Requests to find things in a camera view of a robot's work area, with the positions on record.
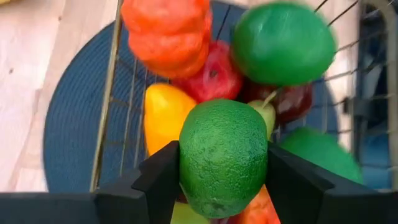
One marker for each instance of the yellow mango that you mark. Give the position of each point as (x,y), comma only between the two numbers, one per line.
(164,115)

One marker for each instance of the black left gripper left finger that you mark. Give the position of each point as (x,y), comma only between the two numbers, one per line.
(161,180)

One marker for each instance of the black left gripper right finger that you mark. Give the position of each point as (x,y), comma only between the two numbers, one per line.
(295,193)

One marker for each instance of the large green lime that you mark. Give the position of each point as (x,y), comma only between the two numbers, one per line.
(323,155)
(283,43)

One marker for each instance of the small orange pumpkin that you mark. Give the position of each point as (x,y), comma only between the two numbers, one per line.
(168,37)

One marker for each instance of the small green lime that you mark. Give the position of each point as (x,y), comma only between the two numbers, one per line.
(222,155)

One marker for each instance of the round dark blue placemat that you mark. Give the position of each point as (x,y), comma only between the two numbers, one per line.
(71,124)

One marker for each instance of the red pomegranate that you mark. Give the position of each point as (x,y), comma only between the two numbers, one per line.
(214,77)

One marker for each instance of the dark red apple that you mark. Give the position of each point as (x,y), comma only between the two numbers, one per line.
(295,102)

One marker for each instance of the red orange pepper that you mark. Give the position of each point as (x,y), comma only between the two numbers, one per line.
(258,208)

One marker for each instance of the green pear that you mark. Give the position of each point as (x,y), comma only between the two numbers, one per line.
(264,116)

